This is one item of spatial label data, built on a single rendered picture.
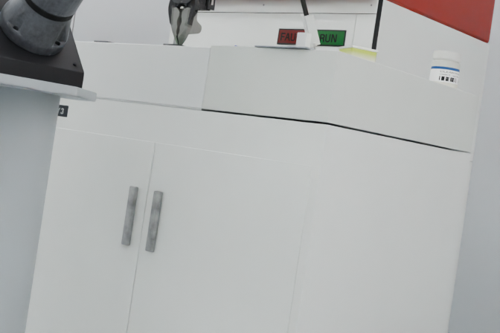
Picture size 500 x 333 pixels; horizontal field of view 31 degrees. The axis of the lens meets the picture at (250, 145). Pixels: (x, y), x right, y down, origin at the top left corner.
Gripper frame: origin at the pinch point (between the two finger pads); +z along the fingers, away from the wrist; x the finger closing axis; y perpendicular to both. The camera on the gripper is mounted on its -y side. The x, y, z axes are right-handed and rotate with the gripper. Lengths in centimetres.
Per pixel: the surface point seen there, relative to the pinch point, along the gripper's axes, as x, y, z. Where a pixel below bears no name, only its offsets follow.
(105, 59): 20.7, -4.0, 6.5
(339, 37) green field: -5, 58, -12
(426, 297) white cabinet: -50, 47, 53
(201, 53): -12.4, -4.0, 3.6
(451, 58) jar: -46, 49, -6
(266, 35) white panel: 23, 58, -12
